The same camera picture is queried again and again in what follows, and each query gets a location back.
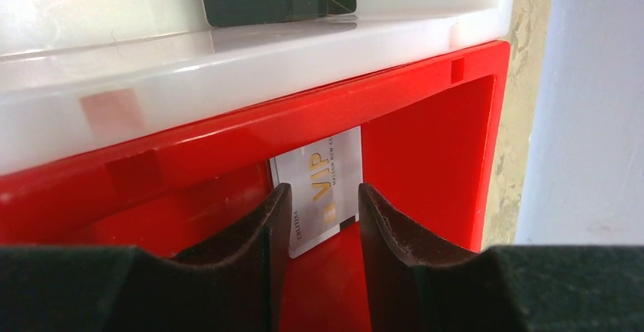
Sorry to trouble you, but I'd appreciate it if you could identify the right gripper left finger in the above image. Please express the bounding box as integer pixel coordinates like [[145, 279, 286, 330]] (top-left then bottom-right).
[[1, 183, 292, 331]]

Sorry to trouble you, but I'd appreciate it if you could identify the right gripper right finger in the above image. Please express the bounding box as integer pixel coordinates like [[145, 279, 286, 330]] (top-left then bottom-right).
[[358, 183, 643, 331]]

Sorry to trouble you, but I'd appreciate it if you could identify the white card with black stripe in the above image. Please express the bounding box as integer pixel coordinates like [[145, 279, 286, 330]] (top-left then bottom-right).
[[269, 126, 363, 258]]

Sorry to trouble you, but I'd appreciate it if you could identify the red plastic bin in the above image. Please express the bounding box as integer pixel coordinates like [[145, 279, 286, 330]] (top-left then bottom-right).
[[1, 41, 510, 331]]

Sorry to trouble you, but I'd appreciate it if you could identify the white plastic bin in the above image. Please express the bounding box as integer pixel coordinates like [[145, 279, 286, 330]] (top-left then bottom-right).
[[1, 0, 513, 174]]

